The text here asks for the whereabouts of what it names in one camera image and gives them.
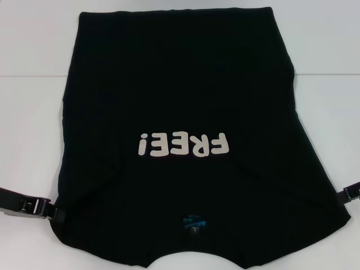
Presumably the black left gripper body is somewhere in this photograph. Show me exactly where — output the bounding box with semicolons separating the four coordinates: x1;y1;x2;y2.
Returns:
0;185;26;218

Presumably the black shirt with FREE print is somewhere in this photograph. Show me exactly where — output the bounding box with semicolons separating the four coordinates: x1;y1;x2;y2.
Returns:
49;7;347;270

